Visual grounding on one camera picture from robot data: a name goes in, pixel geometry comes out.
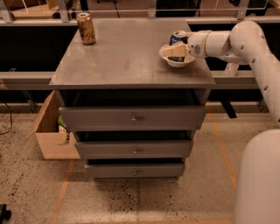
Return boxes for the grey middle drawer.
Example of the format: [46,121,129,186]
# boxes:
[75,140,193,159]

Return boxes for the grey drawer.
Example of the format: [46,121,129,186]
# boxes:
[59,106,206,131]
[85,164,185,179]
[75,140,193,159]

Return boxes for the metal railing frame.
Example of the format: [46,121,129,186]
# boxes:
[0,0,280,90]

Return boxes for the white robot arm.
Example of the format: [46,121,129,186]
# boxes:
[160,20,280,224]

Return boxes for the grey bottom drawer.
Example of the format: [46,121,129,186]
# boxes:
[85,164,185,179]

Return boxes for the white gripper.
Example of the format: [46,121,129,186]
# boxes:
[163,30,211,58]

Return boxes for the black object floor corner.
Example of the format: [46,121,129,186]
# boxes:
[0,204,11,224]

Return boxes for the open cardboard box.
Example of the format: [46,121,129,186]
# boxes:
[26,91,80,159]

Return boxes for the black cable on floor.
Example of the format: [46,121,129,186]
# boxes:
[0,101,13,136]

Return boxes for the grey top drawer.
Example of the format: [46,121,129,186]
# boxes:
[59,106,206,131]

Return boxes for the gold brown drink can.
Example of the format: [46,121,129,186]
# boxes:
[76,12,95,45]

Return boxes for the blue pepsi can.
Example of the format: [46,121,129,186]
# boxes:
[169,30,188,62]

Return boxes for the white paper bowl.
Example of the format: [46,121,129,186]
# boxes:
[159,45,195,68]

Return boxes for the grey drawer cabinet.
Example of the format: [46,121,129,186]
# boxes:
[50,18,214,165]

